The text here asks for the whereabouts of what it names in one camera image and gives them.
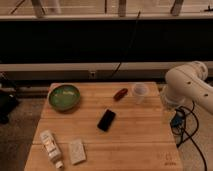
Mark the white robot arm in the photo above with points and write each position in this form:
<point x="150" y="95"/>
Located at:
<point x="187" y="81"/>

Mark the green ceramic bowl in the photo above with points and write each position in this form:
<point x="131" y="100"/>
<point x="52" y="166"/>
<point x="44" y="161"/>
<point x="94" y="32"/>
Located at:
<point x="64" y="97"/>

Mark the blue cable connector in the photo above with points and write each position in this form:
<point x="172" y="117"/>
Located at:
<point x="177" y="120"/>

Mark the white tube bottle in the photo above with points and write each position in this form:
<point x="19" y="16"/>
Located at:
<point x="52" y="149"/>

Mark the black smartphone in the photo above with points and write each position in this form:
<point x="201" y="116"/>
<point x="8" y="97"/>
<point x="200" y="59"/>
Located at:
<point x="106" y="120"/>

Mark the black object at left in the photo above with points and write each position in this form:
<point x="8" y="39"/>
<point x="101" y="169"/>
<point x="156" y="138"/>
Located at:
<point x="8" y="103"/>

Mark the clear plastic cup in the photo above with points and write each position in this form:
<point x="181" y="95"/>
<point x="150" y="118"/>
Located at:
<point x="139" y="91"/>

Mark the dark red oblong object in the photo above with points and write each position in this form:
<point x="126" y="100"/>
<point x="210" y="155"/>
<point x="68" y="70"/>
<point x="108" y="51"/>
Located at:
<point x="120" y="94"/>

